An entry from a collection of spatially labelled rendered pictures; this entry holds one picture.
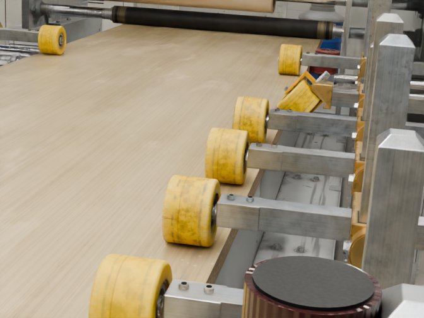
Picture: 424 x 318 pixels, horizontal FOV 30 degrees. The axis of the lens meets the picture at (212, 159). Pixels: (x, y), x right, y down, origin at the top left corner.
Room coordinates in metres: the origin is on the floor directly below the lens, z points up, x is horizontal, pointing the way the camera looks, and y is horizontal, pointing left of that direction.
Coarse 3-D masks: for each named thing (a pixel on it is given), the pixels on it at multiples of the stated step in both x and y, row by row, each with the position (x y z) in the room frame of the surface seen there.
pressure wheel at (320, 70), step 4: (312, 68) 2.32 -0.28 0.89; (316, 68) 2.31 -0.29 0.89; (320, 68) 2.31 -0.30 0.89; (324, 68) 2.30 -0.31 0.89; (328, 68) 2.30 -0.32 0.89; (332, 68) 2.31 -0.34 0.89; (336, 68) 2.33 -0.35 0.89; (312, 72) 2.32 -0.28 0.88; (316, 72) 2.31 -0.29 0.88; (320, 72) 2.31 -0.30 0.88; (328, 72) 2.30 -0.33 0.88; (332, 72) 2.31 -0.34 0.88
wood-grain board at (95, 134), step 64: (64, 64) 2.06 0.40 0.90; (128, 64) 2.12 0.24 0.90; (192, 64) 2.18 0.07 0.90; (256, 64) 2.25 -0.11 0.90; (0, 128) 1.36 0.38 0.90; (64, 128) 1.39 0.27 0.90; (128, 128) 1.42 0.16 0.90; (192, 128) 1.44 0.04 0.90; (0, 192) 1.02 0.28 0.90; (64, 192) 1.03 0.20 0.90; (128, 192) 1.05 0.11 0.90; (0, 256) 0.81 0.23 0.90; (64, 256) 0.82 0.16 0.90; (192, 256) 0.84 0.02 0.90
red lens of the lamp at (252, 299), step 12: (348, 264) 0.34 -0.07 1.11; (252, 288) 0.31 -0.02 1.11; (252, 300) 0.31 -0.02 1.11; (264, 300) 0.30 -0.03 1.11; (372, 300) 0.30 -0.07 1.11; (252, 312) 0.30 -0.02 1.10; (264, 312) 0.30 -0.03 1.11; (276, 312) 0.29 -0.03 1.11; (288, 312) 0.29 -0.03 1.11; (300, 312) 0.29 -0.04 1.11; (312, 312) 0.29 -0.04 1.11; (324, 312) 0.29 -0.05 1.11; (336, 312) 0.29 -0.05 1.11; (348, 312) 0.29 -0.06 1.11; (360, 312) 0.29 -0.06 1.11; (372, 312) 0.30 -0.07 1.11
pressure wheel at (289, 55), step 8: (280, 48) 2.09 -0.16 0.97; (288, 48) 2.09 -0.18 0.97; (296, 48) 2.09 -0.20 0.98; (280, 56) 2.08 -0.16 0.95; (288, 56) 2.07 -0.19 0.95; (296, 56) 2.07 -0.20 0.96; (280, 64) 2.08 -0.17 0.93; (288, 64) 2.07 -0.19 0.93; (296, 64) 2.07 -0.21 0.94; (280, 72) 2.09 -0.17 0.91; (288, 72) 2.08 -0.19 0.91; (296, 72) 2.08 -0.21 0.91
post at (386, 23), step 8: (384, 16) 1.04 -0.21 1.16; (392, 16) 1.04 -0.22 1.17; (376, 24) 1.04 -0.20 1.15; (384, 24) 1.03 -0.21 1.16; (392, 24) 1.03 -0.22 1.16; (400, 24) 1.03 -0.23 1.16; (376, 32) 1.04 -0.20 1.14; (384, 32) 1.03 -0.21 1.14; (392, 32) 1.03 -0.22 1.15; (400, 32) 1.03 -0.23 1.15; (376, 40) 1.04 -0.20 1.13; (376, 48) 1.03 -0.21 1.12; (376, 56) 1.03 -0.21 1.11; (368, 88) 1.04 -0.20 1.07; (368, 96) 1.04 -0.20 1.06; (368, 104) 1.04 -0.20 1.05; (368, 112) 1.04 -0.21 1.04; (368, 120) 1.03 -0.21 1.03
